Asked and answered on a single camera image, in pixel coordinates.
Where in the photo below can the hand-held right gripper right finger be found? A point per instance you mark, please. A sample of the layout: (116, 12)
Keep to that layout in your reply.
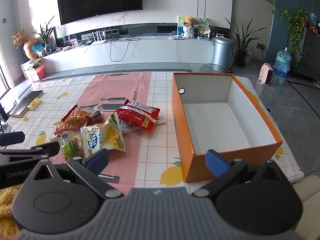
(216, 163)

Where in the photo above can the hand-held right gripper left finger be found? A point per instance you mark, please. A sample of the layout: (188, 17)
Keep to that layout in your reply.
(98, 158)

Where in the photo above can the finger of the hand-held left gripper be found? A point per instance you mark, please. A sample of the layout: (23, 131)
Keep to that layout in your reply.
(47, 148)
(12, 137)

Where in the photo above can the white blue snack packet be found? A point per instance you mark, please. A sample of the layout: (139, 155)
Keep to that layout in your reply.
(91, 140)

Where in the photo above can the small red snack packet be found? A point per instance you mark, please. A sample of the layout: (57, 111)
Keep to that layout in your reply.
(60, 129)

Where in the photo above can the light green snack packet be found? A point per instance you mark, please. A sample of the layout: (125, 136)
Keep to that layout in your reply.
(71, 147)

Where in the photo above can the yellow chips packet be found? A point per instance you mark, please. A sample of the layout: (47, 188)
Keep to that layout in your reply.
(113, 136)

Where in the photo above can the orange cardboard box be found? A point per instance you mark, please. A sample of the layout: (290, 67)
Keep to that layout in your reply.
(250, 155)

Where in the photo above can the dark brown snack packet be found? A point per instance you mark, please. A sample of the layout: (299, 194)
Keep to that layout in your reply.
(96, 117)

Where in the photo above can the orange stick snack packet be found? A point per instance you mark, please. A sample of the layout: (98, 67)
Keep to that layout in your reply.
(77, 117)

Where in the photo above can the yellow fuzzy blanket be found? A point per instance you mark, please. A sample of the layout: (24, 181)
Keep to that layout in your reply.
(7, 205)

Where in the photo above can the yellow box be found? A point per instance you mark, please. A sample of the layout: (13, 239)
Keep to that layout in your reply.
(33, 103)

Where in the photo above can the red box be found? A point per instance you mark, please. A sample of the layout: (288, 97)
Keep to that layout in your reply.
(37, 73)

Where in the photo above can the orange vase with dried flowers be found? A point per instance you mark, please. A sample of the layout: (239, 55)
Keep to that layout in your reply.
(28, 50)

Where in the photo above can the beige cushion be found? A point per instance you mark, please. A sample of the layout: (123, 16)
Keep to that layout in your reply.
(307, 187)

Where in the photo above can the orchid plant in glass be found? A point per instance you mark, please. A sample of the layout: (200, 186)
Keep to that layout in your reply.
(47, 47)

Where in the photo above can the long leaf potted plant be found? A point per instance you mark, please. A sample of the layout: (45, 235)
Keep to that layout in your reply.
(241, 57)

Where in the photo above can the silver trash can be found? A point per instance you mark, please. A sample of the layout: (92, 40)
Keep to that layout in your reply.
(223, 53)

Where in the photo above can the white router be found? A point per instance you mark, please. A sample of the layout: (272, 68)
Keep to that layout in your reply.
(98, 42)

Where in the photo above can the blue water bottle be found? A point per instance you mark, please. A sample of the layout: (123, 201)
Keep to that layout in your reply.
(282, 63)

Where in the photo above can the white marble television cabinet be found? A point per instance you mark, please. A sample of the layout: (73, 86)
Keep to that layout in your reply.
(162, 52)

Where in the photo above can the round white hand fan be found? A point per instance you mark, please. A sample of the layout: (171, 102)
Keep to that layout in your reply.
(203, 22)

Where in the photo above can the dark grey cabinet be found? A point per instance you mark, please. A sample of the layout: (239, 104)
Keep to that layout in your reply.
(310, 55)

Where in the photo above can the teddy bear in white wrap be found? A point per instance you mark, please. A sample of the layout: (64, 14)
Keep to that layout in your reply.
(189, 22)

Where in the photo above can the white green box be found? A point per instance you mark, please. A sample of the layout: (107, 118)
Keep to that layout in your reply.
(180, 23)

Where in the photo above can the black television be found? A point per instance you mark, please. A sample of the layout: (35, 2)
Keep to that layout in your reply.
(100, 0)

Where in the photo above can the trailing green vine plant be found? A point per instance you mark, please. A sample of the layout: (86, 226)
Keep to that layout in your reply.
(296, 20)

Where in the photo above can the pink photo frame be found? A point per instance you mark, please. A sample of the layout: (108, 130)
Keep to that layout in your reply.
(73, 42)

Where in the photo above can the wall socket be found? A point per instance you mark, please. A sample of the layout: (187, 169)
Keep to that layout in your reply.
(260, 46)

